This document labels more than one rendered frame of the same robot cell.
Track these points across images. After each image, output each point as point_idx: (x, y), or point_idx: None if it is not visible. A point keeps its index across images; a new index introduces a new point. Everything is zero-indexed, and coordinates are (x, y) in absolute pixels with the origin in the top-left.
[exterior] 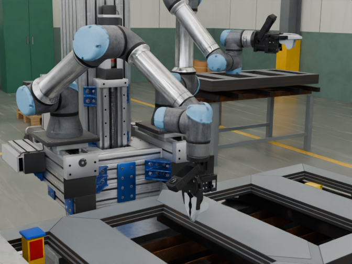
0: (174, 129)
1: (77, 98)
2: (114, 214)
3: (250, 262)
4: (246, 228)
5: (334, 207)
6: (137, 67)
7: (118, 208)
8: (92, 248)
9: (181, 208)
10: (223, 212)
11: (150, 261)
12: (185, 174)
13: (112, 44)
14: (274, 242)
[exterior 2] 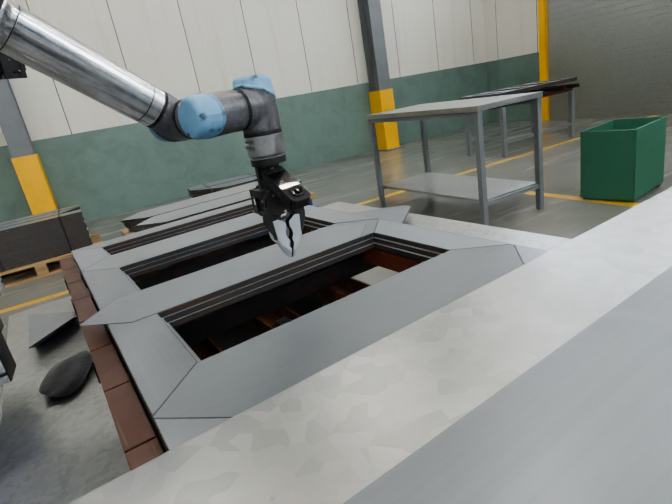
0: (242, 121)
1: None
2: (180, 349)
3: (312, 280)
4: (282, 252)
5: (236, 226)
6: (25, 44)
7: (149, 352)
8: (344, 339)
9: (190, 296)
10: (222, 269)
11: (388, 286)
12: (294, 179)
13: None
14: (325, 237)
